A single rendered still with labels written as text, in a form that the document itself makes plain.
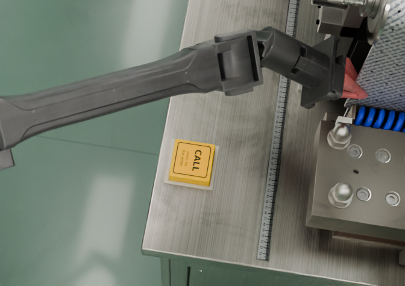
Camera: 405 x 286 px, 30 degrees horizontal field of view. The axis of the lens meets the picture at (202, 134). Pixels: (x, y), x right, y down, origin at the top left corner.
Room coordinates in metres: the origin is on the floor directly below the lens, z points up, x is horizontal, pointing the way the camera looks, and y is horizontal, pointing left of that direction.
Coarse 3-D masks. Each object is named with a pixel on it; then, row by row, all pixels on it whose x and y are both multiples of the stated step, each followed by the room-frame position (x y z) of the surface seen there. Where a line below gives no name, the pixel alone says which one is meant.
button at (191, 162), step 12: (180, 144) 0.49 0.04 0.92; (192, 144) 0.50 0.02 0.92; (204, 144) 0.50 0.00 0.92; (180, 156) 0.47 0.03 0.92; (192, 156) 0.47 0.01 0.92; (204, 156) 0.48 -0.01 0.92; (180, 168) 0.45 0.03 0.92; (192, 168) 0.45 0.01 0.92; (204, 168) 0.45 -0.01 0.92; (180, 180) 0.43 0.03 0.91; (192, 180) 0.43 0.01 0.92; (204, 180) 0.43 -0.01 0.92
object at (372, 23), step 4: (384, 0) 0.57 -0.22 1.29; (380, 4) 0.57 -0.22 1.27; (384, 4) 0.56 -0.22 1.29; (380, 8) 0.56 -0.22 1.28; (380, 12) 0.56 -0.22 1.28; (376, 16) 0.57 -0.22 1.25; (380, 16) 0.56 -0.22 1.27; (368, 20) 0.59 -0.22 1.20; (372, 20) 0.57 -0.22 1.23; (376, 20) 0.56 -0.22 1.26; (368, 24) 0.59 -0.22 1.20; (372, 24) 0.57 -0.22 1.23; (376, 24) 0.55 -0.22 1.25; (368, 28) 0.58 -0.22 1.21; (372, 28) 0.56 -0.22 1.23; (372, 32) 0.56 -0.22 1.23
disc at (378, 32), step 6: (390, 0) 0.56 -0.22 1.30; (384, 6) 0.56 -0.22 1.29; (384, 12) 0.55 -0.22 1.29; (384, 18) 0.54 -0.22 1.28; (378, 24) 0.55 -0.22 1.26; (384, 24) 0.54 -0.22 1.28; (366, 30) 0.59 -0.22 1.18; (378, 30) 0.54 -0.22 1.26; (372, 36) 0.55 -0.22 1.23; (378, 36) 0.54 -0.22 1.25; (372, 42) 0.54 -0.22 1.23
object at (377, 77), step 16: (368, 64) 0.55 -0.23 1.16; (384, 64) 0.55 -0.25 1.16; (400, 64) 0.54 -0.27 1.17; (368, 80) 0.55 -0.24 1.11; (384, 80) 0.54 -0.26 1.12; (400, 80) 0.54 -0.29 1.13; (368, 96) 0.54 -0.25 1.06; (384, 96) 0.54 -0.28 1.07; (400, 96) 0.54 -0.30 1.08; (400, 112) 0.54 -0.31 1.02
